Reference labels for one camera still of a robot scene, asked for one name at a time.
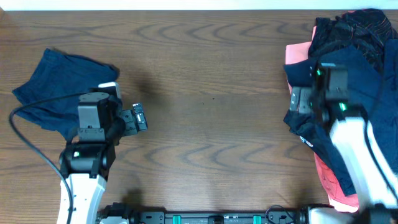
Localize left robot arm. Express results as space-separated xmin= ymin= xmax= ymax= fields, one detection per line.
xmin=57 ymin=91 xmax=147 ymax=223

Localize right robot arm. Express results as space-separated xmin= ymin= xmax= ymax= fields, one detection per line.
xmin=289 ymin=63 xmax=397 ymax=223

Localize black patterned orange-line garment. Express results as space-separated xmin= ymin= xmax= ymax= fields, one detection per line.
xmin=308 ymin=9 xmax=397 ymax=72

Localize coral red garment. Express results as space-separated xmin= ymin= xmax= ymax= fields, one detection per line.
xmin=285 ymin=42 xmax=359 ymax=213

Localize folded dark blue shorts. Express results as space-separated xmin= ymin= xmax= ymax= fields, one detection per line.
xmin=12 ymin=49 xmax=119 ymax=141

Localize dark blue denim shorts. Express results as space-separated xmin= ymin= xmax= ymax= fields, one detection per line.
xmin=284 ymin=40 xmax=397 ymax=196

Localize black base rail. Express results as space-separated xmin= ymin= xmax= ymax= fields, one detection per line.
xmin=95 ymin=203 xmax=309 ymax=224

